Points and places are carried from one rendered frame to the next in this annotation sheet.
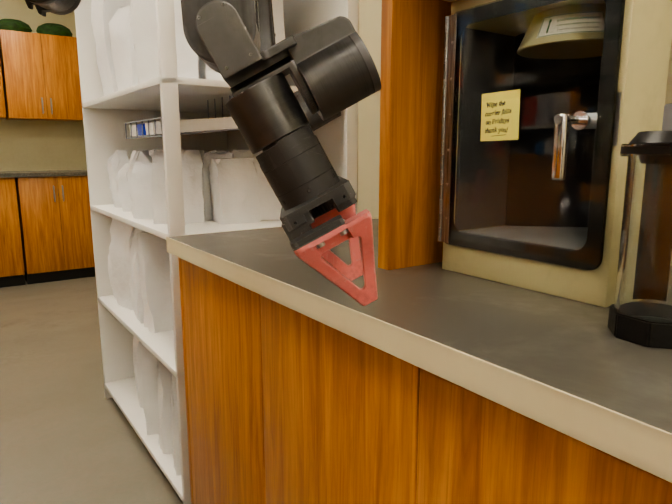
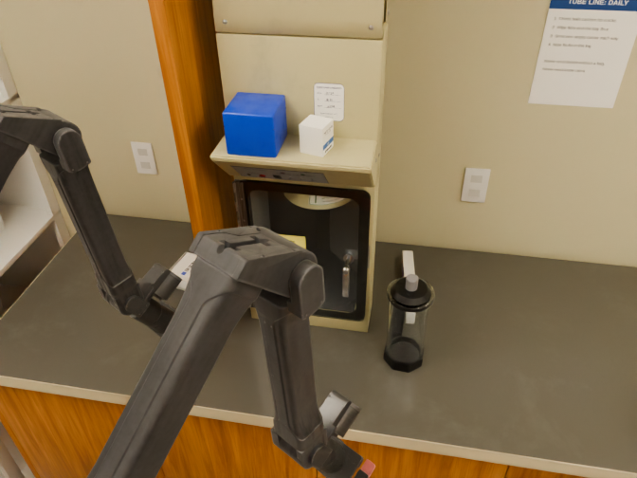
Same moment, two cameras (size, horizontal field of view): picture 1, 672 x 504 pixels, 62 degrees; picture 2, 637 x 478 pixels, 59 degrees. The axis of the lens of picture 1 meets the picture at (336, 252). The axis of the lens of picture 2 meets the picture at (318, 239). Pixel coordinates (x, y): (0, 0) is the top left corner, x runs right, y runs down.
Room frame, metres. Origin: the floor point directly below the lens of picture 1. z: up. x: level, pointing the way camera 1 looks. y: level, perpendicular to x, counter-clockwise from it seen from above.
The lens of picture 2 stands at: (0.11, 0.42, 2.05)
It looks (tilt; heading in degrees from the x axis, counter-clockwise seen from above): 38 degrees down; 316
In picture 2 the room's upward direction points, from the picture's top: 1 degrees counter-clockwise
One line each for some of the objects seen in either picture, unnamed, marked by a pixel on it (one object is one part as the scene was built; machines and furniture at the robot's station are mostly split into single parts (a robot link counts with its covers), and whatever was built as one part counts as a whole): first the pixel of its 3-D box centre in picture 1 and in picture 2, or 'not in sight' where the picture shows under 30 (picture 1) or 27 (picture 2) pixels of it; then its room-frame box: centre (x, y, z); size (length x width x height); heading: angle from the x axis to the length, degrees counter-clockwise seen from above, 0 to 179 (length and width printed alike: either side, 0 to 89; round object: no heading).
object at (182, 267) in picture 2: not in sight; (198, 274); (1.25, -0.19, 0.96); 0.16 x 0.12 x 0.04; 24
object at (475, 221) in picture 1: (517, 130); (304, 255); (0.88, -0.28, 1.19); 0.30 x 0.01 x 0.40; 34
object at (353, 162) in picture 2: not in sight; (296, 169); (0.86, -0.24, 1.46); 0.32 x 0.11 x 0.10; 35
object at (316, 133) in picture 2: not in sight; (316, 136); (0.82, -0.27, 1.54); 0.05 x 0.05 x 0.06; 20
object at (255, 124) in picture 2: not in sight; (256, 124); (0.92, -0.20, 1.56); 0.10 x 0.10 x 0.09; 35
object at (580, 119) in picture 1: (567, 145); (347, 276); (0.78, -0.32, 1.17); 0.05 x 0.03 x 0.10; 124
